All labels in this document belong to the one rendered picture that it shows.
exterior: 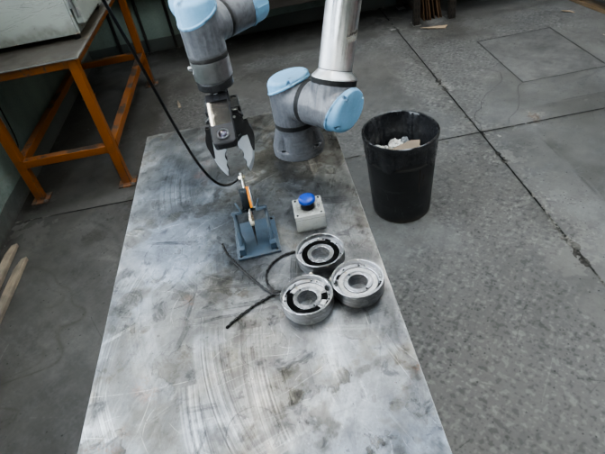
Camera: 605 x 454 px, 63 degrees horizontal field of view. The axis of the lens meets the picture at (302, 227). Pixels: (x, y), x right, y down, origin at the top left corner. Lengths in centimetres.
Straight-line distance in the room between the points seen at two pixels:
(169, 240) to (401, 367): 65
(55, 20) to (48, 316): 149
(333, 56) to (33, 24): 207
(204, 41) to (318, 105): 41
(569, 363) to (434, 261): 64
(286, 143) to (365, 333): 65
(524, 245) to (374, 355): 149
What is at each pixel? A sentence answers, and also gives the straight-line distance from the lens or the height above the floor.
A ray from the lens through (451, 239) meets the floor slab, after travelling 232.
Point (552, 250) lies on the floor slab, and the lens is 233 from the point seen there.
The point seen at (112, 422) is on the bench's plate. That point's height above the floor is 80.
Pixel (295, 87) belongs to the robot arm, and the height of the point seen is 101.
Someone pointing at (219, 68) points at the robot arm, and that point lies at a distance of 98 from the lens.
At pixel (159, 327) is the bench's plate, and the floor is 80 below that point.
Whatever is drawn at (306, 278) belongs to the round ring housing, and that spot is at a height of 83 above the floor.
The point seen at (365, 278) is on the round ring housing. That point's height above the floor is 82.
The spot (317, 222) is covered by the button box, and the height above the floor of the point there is 82.
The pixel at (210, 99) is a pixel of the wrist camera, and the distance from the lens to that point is 101.
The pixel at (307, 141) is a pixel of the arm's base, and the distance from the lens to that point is 140.
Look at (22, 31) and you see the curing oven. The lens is 309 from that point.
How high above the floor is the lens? 157
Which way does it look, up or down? 40 degrees down
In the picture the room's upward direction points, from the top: 11 degrees counter-clockwise
